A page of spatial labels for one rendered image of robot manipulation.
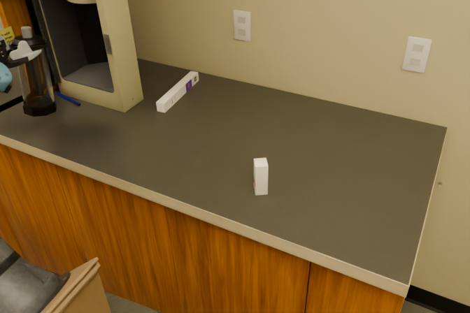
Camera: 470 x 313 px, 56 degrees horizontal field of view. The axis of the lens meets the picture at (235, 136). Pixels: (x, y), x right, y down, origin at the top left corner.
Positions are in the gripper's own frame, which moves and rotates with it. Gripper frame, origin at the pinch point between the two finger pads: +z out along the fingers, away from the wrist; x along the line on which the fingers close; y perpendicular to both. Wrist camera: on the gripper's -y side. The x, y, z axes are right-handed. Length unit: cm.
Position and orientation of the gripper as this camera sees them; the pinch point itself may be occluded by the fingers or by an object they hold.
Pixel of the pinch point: (28, 50)
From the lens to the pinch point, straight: 149.3
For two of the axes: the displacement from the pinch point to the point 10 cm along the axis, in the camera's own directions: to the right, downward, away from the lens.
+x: -8.8, -2.4, 4.0
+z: 4.7, -5.0, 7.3
